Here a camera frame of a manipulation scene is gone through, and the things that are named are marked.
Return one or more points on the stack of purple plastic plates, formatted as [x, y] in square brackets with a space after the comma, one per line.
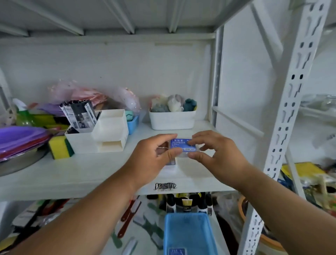
[19, 139]

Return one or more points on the metal pan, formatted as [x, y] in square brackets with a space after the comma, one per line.
[18, 164]

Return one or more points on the row of dark bottles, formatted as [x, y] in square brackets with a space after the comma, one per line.
[183, 202]

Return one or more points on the pile of colourful scrub balls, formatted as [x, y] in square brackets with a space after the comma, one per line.
[174, 103]

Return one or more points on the pink plastic bags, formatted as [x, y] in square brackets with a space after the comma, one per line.
[99, 96]

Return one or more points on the person's left hand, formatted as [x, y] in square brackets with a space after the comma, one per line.
[147, 163]

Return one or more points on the yellow and green sponge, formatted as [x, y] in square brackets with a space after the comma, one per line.
[59, 147]

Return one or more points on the white tiered desk organizer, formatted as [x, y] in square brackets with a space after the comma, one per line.
[107, 134]

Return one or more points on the black and white packets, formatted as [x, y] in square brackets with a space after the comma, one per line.
[78, 114]

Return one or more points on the person's right thumb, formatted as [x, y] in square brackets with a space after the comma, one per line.
[197, 156]

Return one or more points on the person's right hand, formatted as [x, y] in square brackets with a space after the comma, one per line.
[225, 160]

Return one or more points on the person's left forearm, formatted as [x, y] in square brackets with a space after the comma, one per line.
[86, 218]

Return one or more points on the white metal shelving rack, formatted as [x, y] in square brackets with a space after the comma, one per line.
[286, 86]

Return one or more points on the orange plastic basin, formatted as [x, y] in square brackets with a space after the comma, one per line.
[262, 236]

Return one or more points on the clear box with blue label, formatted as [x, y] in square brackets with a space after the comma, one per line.
[183, 144]

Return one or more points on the blue mesh plastic basket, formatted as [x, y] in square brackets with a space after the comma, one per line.
[189, 233]

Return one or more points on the person's right forearm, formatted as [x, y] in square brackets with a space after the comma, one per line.
[286, 210]

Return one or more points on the person's left thumb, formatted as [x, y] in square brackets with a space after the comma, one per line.
[172, 153]

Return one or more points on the small blue plastic basket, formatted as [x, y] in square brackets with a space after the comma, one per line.
[132, 124]

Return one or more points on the white plastic basket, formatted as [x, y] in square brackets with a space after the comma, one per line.
[172, 120]

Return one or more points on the yellow packet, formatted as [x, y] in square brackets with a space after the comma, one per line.
[301, 170]

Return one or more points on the green spray bottle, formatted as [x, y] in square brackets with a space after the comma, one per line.
[23, 115]

